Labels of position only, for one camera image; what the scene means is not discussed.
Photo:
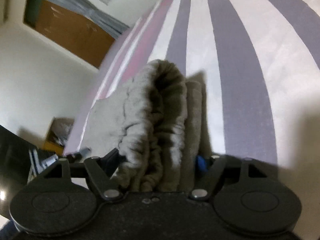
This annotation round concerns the striped pink grey bed sheet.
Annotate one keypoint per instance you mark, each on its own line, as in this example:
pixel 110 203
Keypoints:
pixel 258 61

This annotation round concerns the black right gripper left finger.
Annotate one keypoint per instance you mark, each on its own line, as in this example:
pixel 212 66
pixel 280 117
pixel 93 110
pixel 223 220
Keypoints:
pixel 99 173

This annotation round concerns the cardboard box on floor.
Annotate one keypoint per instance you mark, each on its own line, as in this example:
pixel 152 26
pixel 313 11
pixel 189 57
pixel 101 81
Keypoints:
pixel 58 135

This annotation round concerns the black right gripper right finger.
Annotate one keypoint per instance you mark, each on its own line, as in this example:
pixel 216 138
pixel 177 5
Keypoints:
pixel 208 177

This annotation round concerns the brown wooden door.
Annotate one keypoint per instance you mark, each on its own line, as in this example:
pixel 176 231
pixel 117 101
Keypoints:
pixel 68 29

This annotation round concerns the grey fleece pants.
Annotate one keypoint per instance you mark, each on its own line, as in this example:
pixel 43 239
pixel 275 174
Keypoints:
pixel 154 120

